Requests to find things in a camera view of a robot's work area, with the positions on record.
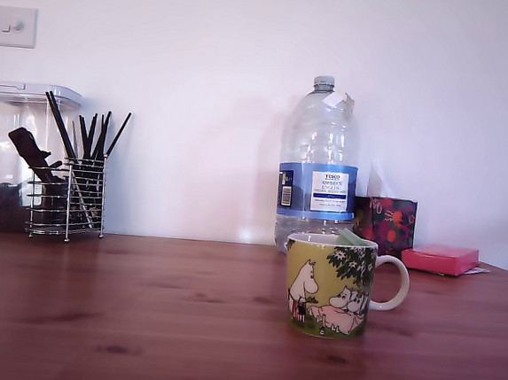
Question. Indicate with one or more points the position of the clear plastic storage container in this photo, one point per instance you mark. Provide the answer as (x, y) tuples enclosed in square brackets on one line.
[(3, 111)]

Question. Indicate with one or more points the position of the white tissue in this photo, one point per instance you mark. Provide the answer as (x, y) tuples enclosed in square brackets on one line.
[(377, 183)]

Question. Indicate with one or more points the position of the black chopstick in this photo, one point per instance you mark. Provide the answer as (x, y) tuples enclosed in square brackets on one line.
[(57, 125), (118, 134), (64, 125), (106, 135), (99, 135), (92, 134), (84, 136)]

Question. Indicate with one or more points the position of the large clear water bottle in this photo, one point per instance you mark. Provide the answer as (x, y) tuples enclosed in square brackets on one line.
[(316, 191)]

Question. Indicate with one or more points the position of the pale green coffee capsule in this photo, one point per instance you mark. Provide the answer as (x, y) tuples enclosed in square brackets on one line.
[(350, 238)]

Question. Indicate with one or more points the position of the floral tissue box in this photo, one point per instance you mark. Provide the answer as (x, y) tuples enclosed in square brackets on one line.
[(389, 224)]

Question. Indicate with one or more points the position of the white wall switch plate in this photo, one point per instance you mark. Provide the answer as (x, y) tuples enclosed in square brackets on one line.
[(22, 37)]

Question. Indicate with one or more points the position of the yellow cartoon print mug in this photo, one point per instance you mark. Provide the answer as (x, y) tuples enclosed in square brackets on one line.
[(319, 260)]

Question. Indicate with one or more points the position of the dark brown utensil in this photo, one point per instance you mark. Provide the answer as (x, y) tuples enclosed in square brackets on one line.
[(26, 142)]

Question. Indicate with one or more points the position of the pale paper sheet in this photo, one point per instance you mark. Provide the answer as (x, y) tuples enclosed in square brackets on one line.
[(481, 270)]

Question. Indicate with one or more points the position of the pink flat box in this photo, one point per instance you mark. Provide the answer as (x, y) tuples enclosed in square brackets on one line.
[(440, 260)]

